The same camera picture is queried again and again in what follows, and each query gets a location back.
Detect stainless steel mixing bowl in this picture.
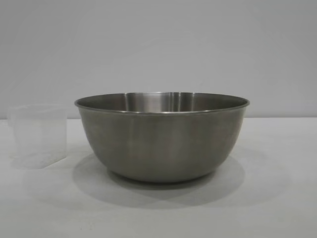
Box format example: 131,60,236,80
73,91,250,183

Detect translucent plastic measuring cup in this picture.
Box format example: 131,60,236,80
7,104,67,170

